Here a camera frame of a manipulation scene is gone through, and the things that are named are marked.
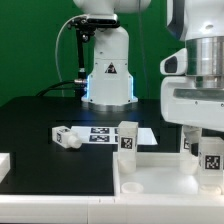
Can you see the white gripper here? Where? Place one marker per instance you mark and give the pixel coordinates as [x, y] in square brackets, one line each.
[183, 103]

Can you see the white square table top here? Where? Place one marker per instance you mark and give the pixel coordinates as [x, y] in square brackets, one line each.
[162, 174]

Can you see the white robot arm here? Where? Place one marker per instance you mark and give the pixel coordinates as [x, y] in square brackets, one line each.
[197, 23]

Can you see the white marker sheet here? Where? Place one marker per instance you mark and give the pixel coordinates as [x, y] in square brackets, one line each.
[109, 135]

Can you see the white front fence rail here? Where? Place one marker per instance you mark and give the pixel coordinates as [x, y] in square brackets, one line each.
[125, 209]

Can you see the white fence rail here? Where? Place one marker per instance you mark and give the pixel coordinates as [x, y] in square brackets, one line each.
[4, 165]
[125, 209]

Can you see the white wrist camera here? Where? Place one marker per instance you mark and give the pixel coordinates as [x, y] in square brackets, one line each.
[176, 64]

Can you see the white left fence rail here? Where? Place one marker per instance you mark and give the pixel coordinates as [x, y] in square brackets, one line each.
[4, 165]

